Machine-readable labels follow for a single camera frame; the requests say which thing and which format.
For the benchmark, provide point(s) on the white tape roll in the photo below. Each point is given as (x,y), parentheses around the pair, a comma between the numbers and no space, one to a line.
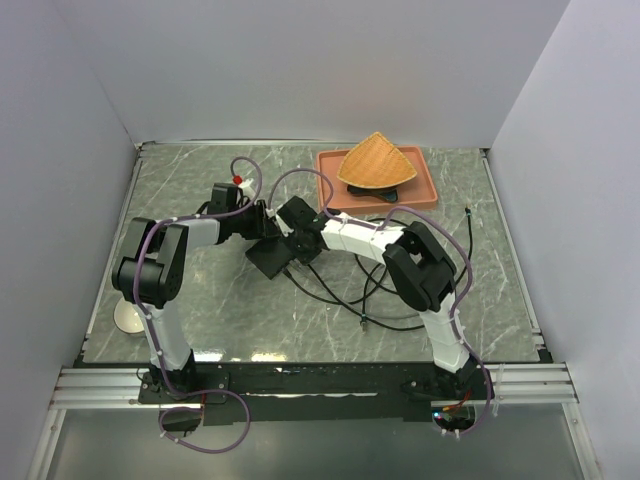
(126,318)

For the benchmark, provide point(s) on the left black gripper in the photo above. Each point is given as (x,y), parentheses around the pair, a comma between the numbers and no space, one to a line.
(268,227)

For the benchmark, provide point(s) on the black network switch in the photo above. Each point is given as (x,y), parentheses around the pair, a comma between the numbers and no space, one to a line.
(270,256)

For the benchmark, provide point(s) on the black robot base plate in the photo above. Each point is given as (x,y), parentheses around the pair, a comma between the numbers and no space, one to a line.
(287,391)

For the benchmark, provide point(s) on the woven bamboo basket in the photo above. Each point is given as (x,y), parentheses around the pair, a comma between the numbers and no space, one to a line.
(375,163)

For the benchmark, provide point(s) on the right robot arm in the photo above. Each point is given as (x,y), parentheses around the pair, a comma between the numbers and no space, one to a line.
(422,272)

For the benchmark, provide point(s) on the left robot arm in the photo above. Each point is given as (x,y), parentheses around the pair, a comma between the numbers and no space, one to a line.
(150,265)

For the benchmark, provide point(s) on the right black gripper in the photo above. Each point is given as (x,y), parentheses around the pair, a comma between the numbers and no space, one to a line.
(302,257)

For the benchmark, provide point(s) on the terracotta plastic tray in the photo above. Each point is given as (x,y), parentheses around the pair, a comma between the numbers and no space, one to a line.
(419,193)

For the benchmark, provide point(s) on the aluminium frame rail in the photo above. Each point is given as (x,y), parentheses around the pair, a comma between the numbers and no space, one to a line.
(122,388)

